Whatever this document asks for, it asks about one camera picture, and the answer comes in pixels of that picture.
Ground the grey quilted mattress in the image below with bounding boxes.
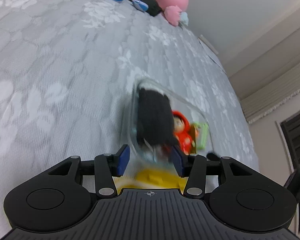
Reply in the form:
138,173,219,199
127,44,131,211
0,0,260,230

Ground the black plush toy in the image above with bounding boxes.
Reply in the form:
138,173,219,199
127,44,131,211
136,86,179,153

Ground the red hooded doll keychain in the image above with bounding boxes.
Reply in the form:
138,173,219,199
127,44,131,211
171,110,197,155

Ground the blue oval keychain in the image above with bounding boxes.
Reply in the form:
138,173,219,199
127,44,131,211
126,0,150,12

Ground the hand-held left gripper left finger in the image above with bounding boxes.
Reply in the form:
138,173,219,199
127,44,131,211
46,144,130,198

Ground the yellow container lid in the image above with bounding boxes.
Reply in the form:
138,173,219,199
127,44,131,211
112,169,190,189

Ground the green and pink toy keychain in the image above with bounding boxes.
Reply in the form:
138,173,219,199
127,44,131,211
191,122,210,150

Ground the black slatted chair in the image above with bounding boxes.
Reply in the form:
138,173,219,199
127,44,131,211
279,109,300,233

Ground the colourful printed card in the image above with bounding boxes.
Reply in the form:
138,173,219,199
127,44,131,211
193,126,200,153

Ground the divided glass container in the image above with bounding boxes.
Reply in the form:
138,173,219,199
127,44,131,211
121,77,210,170

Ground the beige curtain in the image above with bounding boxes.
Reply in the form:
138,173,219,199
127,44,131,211
227,52,300,125

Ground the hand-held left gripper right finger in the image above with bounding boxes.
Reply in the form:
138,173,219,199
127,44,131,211
172,146,256,199

